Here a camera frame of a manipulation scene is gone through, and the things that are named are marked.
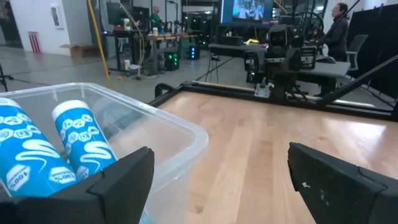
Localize yellow hanging cable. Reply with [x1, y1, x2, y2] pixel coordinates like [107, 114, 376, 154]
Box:
[86, 0, 113, 88]

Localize clear plastic bin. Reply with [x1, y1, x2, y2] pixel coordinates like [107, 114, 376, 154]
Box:
[0, 82, 210, 224]

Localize black table frame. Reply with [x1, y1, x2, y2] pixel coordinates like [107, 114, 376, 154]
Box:
[149, 54, 398, 122]

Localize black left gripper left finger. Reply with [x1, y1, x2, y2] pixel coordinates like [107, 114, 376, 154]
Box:
[0, 146, 155, 224]

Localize grey office chair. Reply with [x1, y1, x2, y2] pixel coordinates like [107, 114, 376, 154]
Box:
[345, 34, 369, 74]

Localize person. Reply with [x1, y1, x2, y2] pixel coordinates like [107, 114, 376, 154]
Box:
[317, 2, 349, 62]
[150, 5, 163, 28]

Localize computer tower blue lights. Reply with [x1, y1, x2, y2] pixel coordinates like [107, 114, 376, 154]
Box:
[188, 45, 201, 60]

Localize large television screen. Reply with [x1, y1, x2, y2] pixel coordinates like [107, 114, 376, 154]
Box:
[220, 0, 274, 26]

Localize black partition curtain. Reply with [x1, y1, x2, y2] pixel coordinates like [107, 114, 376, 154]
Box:
[346, 2, 398, 100]

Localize grey desk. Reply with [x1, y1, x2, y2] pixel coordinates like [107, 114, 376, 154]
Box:
[208, 42, 351, 94]

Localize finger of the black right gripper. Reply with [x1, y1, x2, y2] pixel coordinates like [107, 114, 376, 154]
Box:
[300, 45, 317, 70]
[244, 51, 259, 72]

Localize cardboard box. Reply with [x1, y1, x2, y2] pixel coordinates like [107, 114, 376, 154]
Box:
[60, 43, 100, 58]

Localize computer tower green lights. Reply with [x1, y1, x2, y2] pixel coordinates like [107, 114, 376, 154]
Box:
[164, 51, 180, 72]

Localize blue silicone tube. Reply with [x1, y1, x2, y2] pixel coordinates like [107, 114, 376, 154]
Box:
[0, 98, 77, 198]
[52, 100, 118, 181]

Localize wooden desk black legs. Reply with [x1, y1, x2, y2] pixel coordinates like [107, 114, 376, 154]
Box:
[104, 29, 200, 75]

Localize red white striped object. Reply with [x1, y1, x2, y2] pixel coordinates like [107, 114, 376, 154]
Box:
[27, 30, 42, 54]

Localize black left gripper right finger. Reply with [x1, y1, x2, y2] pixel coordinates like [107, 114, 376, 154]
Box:
[287, 142, 398, 224]

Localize framed wall picture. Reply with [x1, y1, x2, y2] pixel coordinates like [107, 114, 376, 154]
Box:
[50, 5, 63, 29]

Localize white mounting bracket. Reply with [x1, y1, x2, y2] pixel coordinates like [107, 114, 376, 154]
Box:
[254, 82, 271, 99]

